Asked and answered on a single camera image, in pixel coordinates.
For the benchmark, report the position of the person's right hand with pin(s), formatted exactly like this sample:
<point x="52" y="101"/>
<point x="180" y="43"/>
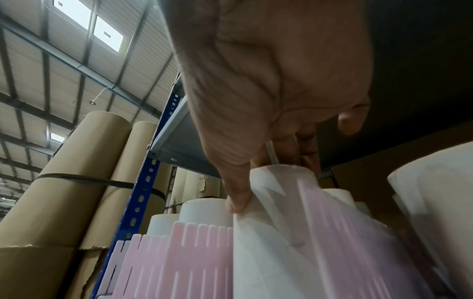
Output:
<point x="277" y="73"/>

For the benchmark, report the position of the brown cardboard box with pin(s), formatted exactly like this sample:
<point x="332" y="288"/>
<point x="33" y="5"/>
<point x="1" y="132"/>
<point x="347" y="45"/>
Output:
<point x="369" y="175"/>

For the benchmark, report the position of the stack of large brown rolls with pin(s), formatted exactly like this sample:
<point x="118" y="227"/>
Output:
<point x="66" y="189"/>

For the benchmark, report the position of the blue perforated rack post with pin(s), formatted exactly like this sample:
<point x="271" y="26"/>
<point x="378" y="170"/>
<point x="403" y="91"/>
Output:
<point x="144" y="189"/>

